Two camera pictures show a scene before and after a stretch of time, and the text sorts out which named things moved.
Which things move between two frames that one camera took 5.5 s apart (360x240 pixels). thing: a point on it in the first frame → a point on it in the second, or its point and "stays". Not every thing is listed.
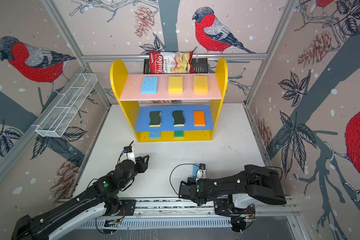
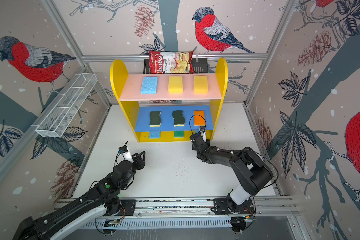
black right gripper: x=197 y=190 → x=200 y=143
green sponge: x=178 y=134 stays
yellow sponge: x=200 y=84 stays
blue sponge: x=154 y=134 stays
